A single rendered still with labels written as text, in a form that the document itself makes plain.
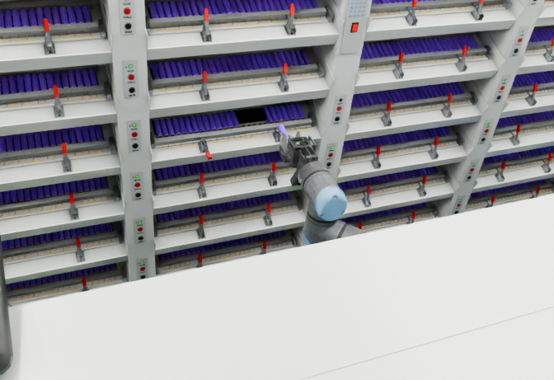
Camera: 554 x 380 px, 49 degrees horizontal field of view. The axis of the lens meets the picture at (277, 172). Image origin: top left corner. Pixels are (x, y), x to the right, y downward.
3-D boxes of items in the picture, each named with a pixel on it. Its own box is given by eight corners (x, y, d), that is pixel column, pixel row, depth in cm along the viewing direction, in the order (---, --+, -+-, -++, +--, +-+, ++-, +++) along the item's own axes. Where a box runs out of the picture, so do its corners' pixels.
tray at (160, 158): (318, 145, 218) (326, 129, 210) (150, 170, 198) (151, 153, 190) (300, 101, 228) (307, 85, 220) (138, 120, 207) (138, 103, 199)
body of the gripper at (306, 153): (309, 133, 186) (325, 157, 177) (306, 156, 191) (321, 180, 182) (286, 136, 183) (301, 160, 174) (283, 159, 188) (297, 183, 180)
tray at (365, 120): (476, 121, 242) (495, 100, 230) (341, 141, 221) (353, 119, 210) (454, 82, 251) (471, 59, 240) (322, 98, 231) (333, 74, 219)
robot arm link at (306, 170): (328, 191, 180) (298, 195, 176) (321, 180, 183) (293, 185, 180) (333, 167, 174) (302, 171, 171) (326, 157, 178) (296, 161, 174)
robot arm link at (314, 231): (330, 260, 175) (338, 229, 168) (295, 244, 179) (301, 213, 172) (343, 241, 182) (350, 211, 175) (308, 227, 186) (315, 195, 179)
